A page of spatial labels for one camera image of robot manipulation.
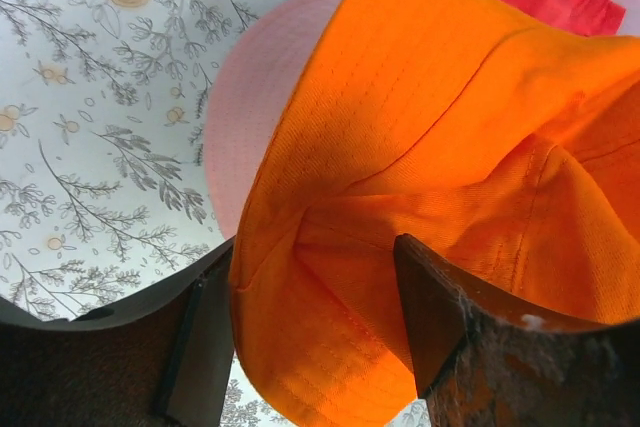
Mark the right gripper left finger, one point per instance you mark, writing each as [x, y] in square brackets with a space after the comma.
[160, 357]

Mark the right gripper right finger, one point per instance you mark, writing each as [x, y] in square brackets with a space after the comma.
[484, 357]

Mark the orange hat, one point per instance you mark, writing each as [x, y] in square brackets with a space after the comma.
[506, 145]

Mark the pink hat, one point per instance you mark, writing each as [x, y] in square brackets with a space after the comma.
[248, 96]

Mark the floral table mat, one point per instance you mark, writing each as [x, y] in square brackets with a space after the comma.
[103, 106]

